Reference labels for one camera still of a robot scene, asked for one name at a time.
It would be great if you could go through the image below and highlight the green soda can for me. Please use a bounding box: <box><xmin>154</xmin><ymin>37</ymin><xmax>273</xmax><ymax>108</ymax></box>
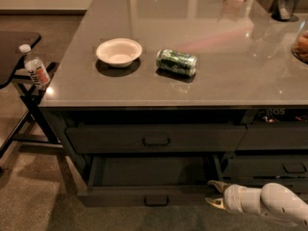
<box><xmin>156</xmin><ymin>49</ymin><xmax>197</xmax><ymax>77</ymax></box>

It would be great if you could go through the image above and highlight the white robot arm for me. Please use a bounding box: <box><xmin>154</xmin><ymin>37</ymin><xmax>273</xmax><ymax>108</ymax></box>
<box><xmin>205</xmin><ymin>180</ymin><xmax>308</xmax><ymax>229</ymax></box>

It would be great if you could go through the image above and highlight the black glass holder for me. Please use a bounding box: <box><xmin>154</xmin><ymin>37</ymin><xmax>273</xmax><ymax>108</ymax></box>
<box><xmin>271</xmin><ymin>0</ymin><xmax>299</xmax><ymax>22</ymax></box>

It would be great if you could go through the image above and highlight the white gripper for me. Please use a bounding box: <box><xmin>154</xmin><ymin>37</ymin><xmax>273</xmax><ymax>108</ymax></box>
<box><xmin>205</xmin><ymin>180</ymin><xmax>265</xmax><ymax>215</ymax></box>

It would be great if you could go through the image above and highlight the clear plastic drink bottle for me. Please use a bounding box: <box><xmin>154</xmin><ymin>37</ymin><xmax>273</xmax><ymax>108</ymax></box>
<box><xmin>19</xmin><ymin>44</ymin><xmax>50</xmax><ymax>90</ymax></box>

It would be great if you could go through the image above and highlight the dark cabinet frame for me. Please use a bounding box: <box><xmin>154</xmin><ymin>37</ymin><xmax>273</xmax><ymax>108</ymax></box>
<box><xmin>43</xmin><ymin>107</ymin><xmax>307</xmax><ymax>195</ymax></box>

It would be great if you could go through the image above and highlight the glass snack jar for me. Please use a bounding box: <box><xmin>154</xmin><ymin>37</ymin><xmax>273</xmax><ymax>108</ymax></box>
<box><xmin>292</xmin><ymin>21</ymin><xmax>308</xmax><ymax>64</ymax></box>

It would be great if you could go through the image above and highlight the drawer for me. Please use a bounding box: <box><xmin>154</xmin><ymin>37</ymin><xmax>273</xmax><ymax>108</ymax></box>
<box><xmin>238</xmin><ymin>123</ymin><xmax>308</xmax><ymax>150</ymax></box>
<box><xmin>65</xmin><ymin>124</ymin><xmax>246</xmax><ymax>154</ymax></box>
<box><xmin>237</xmin><ymin>179</ymin><xmax>308</xmax><ymax>194</ymax></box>
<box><xmin>221</xmin><ymin>156</ymin><xmax>308</xmax><ymax>178</ymax></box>
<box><xmin>78</xmin><ymin>157</ymin><xmax>218</xmax><ymax>207</ymax></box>

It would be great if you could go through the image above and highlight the white paper bowl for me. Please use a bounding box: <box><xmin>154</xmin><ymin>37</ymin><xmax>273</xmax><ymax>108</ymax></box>
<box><xmin>95</xmin><ymin>38</ymin><xmax>142</xmax><ymax>67</ymax></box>

